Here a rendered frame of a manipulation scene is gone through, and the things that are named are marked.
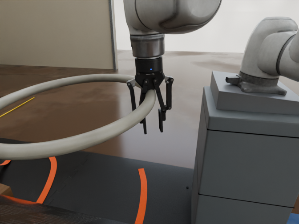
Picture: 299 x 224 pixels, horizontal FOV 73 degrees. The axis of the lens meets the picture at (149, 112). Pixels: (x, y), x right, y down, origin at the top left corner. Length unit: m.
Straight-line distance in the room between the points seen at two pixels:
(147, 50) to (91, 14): 4.83
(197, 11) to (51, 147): 0.33
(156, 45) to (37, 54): 5.82
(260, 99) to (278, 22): 0.28
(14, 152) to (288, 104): 0.87
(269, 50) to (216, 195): 0.64
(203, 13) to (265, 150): 0.67
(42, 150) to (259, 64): 0.78
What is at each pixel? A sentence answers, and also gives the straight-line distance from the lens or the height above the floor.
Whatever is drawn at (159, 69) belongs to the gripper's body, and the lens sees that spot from 0.55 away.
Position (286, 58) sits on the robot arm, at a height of 1.01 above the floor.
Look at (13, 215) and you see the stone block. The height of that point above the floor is 0.73.
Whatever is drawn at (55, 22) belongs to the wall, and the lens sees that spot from 5.81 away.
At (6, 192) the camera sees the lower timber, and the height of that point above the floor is 0.10.
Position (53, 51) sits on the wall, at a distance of 5.97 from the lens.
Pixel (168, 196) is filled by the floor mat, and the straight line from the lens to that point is 1.53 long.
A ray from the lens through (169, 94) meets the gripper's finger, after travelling 0.59.
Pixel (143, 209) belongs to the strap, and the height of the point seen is 0.02.
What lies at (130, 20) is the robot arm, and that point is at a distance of 0.52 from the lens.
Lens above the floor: 1.13
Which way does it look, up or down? 24 degrees down
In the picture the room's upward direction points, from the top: straight up
